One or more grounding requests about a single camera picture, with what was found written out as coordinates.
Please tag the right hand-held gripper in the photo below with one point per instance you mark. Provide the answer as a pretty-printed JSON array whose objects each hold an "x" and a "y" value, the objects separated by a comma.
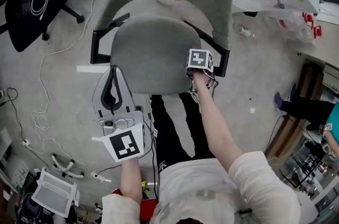
[{"x": 198, "y": 59}]

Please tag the white chair base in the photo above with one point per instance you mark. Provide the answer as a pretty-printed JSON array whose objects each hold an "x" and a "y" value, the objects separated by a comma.
[{"x": 64, "y": 167}]

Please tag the black office chair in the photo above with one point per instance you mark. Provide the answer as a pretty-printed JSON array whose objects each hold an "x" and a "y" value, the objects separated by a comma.
[{"x": 31, "y": 21}]

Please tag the small plastic bottle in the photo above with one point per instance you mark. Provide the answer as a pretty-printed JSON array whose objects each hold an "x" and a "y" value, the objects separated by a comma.
[{"x": 245, "y": 31}]

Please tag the person's white shirt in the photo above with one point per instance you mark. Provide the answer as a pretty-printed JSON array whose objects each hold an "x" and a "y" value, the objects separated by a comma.
[{"x": 212, "y": 191}]

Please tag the grey fabric office chair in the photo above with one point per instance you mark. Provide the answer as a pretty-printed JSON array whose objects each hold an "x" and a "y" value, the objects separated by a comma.
[{"x": 156, "y": 58}]

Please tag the clear plastic bag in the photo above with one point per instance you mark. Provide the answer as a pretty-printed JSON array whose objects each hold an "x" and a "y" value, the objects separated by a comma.
[{"x": 294, "y": 25}]

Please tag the white power strip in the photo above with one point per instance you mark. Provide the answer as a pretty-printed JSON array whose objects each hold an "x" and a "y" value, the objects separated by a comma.
[{"x": 26, "y": 142}]

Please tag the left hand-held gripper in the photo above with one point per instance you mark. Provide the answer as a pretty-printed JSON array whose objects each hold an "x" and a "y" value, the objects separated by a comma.
[{"x": 124, "y": 144}]

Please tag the person's left forearm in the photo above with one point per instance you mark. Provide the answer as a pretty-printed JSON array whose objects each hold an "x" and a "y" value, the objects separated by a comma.
[{"x": 131, "y": 180}]

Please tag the purple cloth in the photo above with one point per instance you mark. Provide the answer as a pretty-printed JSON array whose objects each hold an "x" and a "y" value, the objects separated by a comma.
[{"x": 196, "y": 47}]

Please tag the brown wooden cabinet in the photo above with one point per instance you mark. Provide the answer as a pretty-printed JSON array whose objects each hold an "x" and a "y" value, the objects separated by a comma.
[{"x": 294, "y": 114}]

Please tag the white mesh chair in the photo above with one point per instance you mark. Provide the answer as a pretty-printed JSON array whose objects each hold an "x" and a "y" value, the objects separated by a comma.
[{"x": 54, "y": 192}]

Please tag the person's right forearm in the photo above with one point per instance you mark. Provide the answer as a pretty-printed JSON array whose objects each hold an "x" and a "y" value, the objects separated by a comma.
[{"x": 214, "y": 122}]

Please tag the person's black trousers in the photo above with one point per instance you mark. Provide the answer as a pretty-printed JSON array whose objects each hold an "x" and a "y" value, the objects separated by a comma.
[{"x": 172, "y": 133}]

